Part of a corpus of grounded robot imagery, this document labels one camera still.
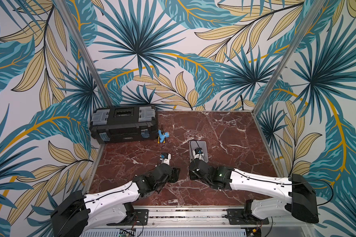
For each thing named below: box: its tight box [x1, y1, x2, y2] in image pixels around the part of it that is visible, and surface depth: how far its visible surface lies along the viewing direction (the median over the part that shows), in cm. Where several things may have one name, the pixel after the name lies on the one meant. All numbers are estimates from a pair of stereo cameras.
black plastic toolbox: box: [89, 104, 159, 144], surface depth 94 cm
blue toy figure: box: [157, 129, 170, 144], surface depth 103 cm
